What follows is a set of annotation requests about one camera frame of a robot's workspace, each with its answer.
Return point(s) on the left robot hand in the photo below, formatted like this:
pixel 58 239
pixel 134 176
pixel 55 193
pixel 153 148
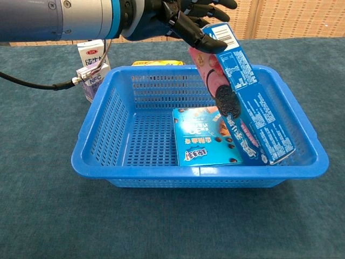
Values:
pixel 151 21

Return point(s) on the yellow cracker packet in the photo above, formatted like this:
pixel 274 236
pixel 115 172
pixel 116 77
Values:
pixel 156 63

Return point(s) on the white milk carton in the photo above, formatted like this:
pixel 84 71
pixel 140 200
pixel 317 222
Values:
pixel 91 55

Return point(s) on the small purple white carton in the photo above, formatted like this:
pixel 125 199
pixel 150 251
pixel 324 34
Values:
pixel 93 81

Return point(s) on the blue rectangular carton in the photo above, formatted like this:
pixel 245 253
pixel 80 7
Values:
pixel 242 81

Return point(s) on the blue snack box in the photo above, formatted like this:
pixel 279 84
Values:
pixel 199 140

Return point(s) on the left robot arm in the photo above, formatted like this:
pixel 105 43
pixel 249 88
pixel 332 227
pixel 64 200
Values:
pixel 54 19

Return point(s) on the blue plastic basket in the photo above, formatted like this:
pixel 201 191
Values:
pixel 199 172

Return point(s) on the teal table cloth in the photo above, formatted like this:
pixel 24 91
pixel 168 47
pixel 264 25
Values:
pixel 161 221

